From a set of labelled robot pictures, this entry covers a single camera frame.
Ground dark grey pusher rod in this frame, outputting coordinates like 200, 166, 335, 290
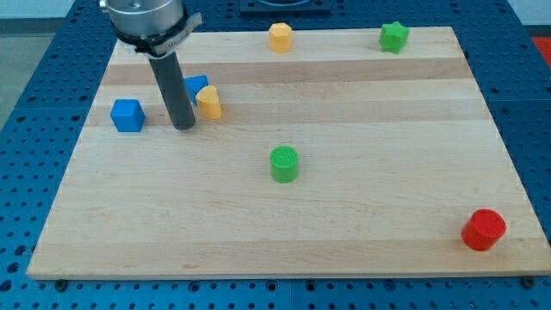
149, 53, 195, 130

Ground yellow hexagon block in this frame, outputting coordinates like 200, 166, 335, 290
269, 22, 293, 53

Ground light wooden board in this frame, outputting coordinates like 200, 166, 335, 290
28, 27, 550, 280

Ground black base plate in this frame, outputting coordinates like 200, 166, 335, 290
238, 0, 331, 16

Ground green cylinder block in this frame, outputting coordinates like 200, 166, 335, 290
269, 146, 299, 183

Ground blue cube block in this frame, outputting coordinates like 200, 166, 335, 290
110, 99, 145, 132

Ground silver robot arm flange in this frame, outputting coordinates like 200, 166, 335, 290
98, 0, 203, 59

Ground green star block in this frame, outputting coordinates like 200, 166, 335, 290
379, 22, 410, 53

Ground blue triangle block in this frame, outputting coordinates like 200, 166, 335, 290
184, 75, 209, 105

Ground yellow heart block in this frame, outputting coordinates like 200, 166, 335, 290
195, 85, 222, 120

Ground red cylinder block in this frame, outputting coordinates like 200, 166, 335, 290
461, 208, 507, 251

